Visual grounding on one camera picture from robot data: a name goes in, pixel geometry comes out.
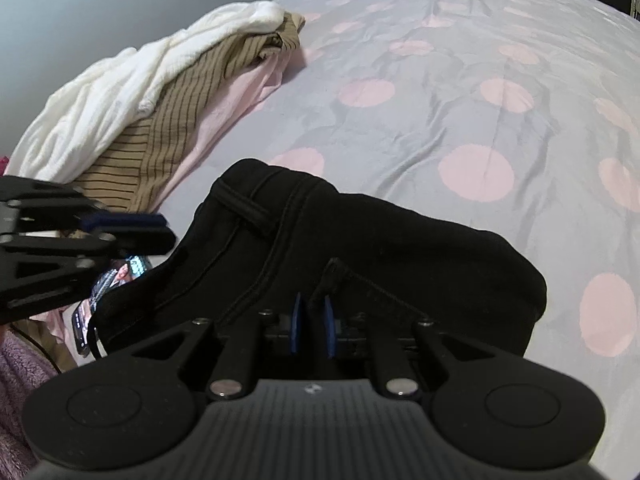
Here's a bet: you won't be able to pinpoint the white knitted garment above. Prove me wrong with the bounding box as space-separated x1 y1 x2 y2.
4 1 286 182

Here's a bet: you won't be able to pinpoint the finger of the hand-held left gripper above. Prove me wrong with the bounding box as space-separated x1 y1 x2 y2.
0 229 179 326
0 175 170 235

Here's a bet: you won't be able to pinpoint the polka dot bed sheet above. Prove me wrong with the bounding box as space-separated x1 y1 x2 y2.
148 0 640 397

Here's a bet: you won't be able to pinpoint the printed glossy packet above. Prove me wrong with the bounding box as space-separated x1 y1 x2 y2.
70 254 154 359

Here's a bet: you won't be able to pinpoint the black jeans pants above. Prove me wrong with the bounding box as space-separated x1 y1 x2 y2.
90 158 549 361

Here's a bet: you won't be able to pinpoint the purple fluffy garment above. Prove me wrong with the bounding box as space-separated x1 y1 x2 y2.
0 329 66 463

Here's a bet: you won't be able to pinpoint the brown striped garment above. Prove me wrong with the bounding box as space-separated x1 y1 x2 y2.
70 13 307 214

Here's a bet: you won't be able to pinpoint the light pink garment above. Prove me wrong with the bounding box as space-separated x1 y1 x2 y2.
148 48 301 211

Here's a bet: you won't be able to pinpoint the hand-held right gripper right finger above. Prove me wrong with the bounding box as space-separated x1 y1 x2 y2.
322 294 502 402

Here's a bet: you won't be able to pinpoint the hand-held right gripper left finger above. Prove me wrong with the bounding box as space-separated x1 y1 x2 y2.
131 292 306 402

